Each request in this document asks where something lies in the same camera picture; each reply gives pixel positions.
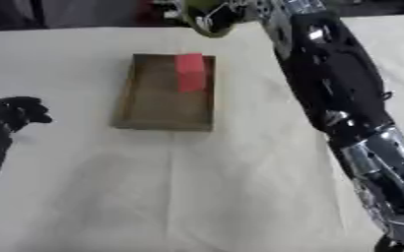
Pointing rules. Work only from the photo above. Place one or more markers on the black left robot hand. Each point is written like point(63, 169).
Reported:
point(13, 110)

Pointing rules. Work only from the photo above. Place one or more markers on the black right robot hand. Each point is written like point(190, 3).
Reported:
point(335, 75)

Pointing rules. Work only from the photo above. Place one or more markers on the olive green round object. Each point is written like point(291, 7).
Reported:
point(201, 7)

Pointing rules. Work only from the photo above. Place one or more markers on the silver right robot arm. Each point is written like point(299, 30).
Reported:
point(383, 170)

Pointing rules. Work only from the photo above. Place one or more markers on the tan box with brown inside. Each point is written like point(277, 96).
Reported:
point(162, 105)

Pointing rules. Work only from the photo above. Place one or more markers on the red rectangular block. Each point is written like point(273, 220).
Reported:
point(190, 74)

